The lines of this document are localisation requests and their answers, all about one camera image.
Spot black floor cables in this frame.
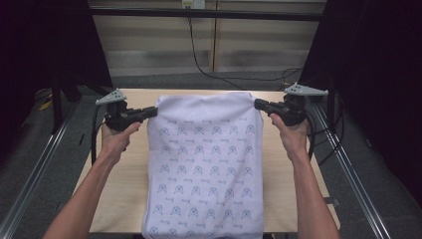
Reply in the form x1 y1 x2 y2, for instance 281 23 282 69
307 93 346 167

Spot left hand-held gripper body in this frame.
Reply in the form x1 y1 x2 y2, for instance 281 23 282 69
95 87 141 132

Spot black horizontal frame bar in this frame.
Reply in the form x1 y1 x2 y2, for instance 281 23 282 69
89 7 323 23

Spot dark curtain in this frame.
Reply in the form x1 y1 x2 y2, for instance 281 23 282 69
0 0 114 163
297 0 422 208

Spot white wall socket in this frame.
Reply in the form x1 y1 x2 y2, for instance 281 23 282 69
181 0 207 10

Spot person's right hand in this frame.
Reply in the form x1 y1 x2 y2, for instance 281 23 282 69
268 113 312 164

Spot metal floor rail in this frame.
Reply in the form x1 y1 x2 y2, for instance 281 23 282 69
0 108 78 239
313 104 393 239

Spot black metal stand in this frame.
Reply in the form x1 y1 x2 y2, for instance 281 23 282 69
50 84 65 135
325 74 336 125

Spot person's left hand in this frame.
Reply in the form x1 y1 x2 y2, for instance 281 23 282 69
99 120 142 164

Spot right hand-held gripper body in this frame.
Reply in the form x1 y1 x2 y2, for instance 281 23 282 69
276 82 329 127

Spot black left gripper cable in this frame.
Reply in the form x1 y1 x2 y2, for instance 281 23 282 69
91 104 107 166

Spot white printed towel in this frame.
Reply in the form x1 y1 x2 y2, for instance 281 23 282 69
141 91 266 239

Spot black wall cable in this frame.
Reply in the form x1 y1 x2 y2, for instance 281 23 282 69
187 16 304 92

